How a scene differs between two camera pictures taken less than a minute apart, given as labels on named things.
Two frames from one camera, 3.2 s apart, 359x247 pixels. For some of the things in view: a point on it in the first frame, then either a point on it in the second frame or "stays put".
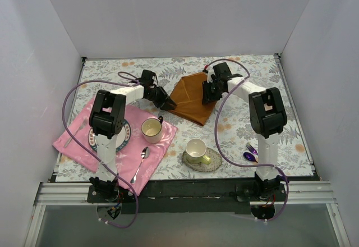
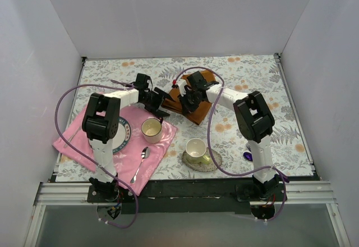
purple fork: [251, 149] stays put
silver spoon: [145, 154] stays put
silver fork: [83, 125] stays put
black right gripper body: [211, 90] to [185, 104]
